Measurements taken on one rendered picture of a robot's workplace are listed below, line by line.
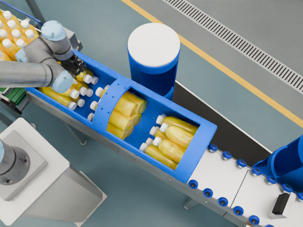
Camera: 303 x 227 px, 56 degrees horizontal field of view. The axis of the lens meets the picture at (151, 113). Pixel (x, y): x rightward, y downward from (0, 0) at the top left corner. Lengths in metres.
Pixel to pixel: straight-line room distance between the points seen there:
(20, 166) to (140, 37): 0.88
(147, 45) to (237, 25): 1.68
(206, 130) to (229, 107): 1.45
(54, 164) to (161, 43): 0.81
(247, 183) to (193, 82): 1.40
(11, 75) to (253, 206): 1.13
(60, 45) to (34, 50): 0.09
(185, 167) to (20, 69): 0.68
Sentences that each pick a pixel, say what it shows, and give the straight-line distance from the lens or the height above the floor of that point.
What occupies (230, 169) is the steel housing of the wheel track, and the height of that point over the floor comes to 0.93.
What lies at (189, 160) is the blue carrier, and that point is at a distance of 1.13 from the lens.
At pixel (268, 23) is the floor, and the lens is 3.21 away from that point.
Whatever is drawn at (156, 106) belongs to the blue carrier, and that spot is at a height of 1.03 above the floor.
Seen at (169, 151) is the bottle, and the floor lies 1.14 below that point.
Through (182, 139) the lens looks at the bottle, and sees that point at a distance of 1.19.
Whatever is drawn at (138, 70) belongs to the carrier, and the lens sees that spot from 1.58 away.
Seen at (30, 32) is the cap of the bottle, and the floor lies 1.09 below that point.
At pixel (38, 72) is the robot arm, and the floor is 1.55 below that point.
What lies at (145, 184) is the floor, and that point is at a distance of 2.33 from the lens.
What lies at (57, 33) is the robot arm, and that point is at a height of 1.50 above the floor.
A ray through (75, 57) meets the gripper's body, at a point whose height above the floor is 1.35.
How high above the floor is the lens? 2.30
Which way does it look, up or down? 68 degrees down
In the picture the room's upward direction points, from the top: straight up
